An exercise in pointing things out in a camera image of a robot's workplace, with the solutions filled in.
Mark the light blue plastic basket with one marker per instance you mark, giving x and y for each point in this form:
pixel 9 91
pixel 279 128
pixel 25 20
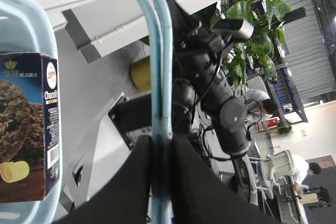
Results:
pixel 158 20

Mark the person in white shirt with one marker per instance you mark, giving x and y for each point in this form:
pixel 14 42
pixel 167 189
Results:
pixel 301 169

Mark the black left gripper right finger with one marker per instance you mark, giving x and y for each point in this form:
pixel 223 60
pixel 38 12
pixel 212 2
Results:
pixel 198 196

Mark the seated person grey shirt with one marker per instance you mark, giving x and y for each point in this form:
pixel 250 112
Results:
pixel 260 106

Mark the white supermarket shelving unit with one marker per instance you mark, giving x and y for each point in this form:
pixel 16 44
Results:
pixel 104 26

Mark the chocolate cookie box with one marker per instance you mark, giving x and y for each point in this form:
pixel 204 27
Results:
pixel 30 149

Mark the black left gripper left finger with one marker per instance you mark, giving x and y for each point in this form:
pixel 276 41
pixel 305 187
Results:
pixel 125 198

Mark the white office chair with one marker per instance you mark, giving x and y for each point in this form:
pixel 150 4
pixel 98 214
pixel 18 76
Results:
pixel 272 168

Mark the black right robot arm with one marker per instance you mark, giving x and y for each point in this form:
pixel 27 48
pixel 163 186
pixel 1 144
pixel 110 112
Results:
pixel 199 53

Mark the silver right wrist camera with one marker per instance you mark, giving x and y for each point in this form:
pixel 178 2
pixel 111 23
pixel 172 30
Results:
pixel 240 29

